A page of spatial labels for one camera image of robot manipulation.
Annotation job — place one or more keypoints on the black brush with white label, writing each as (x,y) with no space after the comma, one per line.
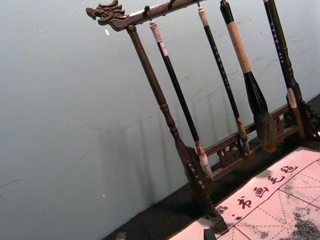
(175,82)

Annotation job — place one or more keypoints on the dark carved wooden brush rack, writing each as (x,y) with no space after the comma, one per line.
(147,70)

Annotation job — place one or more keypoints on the thin black calligraphy brush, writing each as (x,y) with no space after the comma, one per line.
(220,62)

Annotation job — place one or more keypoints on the black table cloth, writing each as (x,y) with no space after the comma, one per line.
(175,207)

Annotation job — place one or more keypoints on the small black block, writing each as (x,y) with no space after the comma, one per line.
(210,235)

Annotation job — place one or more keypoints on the black brush with white ferrule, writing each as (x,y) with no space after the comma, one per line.
(273,32)

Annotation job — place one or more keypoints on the white felt mat red grid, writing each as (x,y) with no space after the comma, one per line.
(275,212)

